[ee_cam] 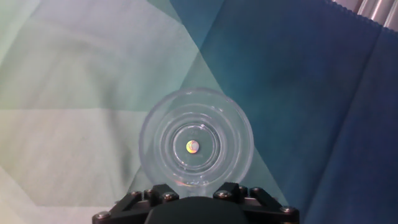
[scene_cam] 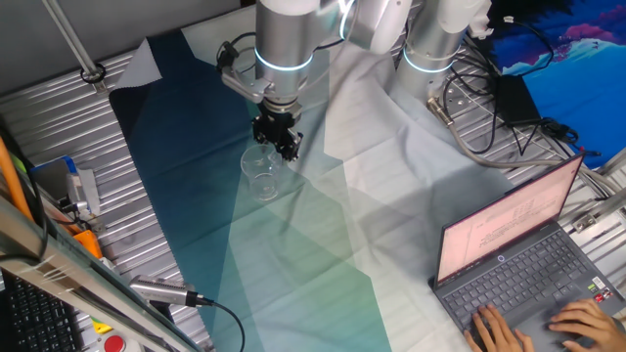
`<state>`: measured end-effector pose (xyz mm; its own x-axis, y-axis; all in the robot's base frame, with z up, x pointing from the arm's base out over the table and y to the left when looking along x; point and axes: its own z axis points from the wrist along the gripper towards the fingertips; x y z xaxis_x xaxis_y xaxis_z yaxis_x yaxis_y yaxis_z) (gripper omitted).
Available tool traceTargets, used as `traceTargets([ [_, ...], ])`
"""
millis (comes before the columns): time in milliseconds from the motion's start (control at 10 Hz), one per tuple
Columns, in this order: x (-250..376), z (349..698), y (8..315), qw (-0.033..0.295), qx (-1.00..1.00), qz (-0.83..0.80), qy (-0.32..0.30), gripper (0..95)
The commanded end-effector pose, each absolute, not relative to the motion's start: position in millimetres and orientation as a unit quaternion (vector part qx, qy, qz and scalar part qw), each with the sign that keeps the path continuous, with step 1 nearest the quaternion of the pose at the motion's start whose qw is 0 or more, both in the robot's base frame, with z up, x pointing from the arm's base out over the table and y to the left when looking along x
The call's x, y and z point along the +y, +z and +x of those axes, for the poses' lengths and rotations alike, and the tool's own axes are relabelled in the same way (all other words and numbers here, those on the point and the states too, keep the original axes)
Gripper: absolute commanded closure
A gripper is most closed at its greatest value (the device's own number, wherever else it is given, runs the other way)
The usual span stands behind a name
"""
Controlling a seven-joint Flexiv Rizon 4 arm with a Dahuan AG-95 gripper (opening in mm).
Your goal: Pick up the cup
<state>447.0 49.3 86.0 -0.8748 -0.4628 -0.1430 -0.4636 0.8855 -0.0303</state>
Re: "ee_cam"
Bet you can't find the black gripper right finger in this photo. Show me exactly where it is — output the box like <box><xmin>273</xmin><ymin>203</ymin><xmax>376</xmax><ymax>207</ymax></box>
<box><xmin>212</xmin><ymin>182</ymin><xmax>300</xmax><ymax>224</ymax></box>

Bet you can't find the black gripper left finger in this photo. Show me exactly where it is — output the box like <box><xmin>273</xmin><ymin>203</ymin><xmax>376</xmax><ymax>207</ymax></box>
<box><xmin>91</xmin><ymin>183</ymin><xmax>180</xmax><ymax>224</ymax></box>

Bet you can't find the clear plastic cup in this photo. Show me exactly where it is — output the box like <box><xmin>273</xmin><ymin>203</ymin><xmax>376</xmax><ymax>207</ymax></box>
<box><xmin>138</xmin><ymin>86</ymin><xmax>255</xmax><ymax>189</ymax></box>

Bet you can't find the blue teal white cloth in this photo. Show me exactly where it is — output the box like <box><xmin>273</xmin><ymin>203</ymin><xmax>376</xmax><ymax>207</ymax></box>
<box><xmin>0</xmin><ymin>0</ymin><xmax>398</xmax><ymax>224</ymax></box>

